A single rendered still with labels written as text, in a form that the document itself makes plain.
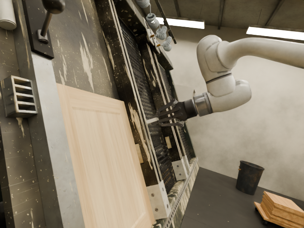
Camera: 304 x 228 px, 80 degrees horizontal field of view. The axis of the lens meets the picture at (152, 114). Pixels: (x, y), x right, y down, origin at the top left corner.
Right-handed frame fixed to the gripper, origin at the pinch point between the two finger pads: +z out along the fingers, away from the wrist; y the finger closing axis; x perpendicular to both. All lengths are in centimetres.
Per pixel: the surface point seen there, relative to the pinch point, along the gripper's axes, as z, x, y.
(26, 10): 3, 50, 24
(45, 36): 2, 48, 19
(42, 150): 6, 50, -5
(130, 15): 2, -25, 72
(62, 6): -7, 52, 18
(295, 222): -91, -254, -178
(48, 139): 4.3, 49.5, -3.5
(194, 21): -62, -379, 257
